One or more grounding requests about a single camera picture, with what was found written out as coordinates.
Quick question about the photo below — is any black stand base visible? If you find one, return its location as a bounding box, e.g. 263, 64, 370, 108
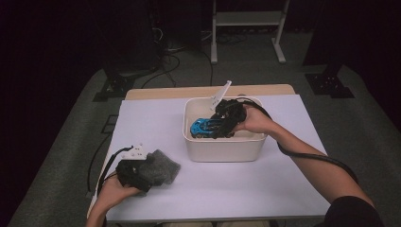
305, 73, 356, 99
92, 72, 136, 102

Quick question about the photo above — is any blue toy car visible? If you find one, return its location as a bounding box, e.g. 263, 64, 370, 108
189, 117, 229, 140

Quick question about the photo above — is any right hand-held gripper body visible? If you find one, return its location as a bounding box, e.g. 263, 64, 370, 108
210, 79, 248, 131

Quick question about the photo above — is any person's black shirt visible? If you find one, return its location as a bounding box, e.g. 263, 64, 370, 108
324, 196, 386, 227

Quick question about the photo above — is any thin black floor cable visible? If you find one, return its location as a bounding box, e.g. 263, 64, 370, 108
86, 131, 112, 193

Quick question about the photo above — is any person's right hand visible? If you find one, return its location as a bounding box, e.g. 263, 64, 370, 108
235, 105, 278, 135

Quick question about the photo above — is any person's left hand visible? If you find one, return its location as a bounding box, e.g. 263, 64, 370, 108
97, 176, 141, 212

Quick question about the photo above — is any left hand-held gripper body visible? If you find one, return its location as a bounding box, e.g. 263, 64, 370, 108
115, 143, 152, 193

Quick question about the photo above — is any white plastic bin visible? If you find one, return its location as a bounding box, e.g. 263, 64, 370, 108
183, 96, 269, 164

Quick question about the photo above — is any white metal stand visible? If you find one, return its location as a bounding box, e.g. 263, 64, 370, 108
210, 0, 290, 65

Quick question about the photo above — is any grey fluffy cloth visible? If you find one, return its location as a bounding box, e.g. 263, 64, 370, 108
138, 149, 182, 187

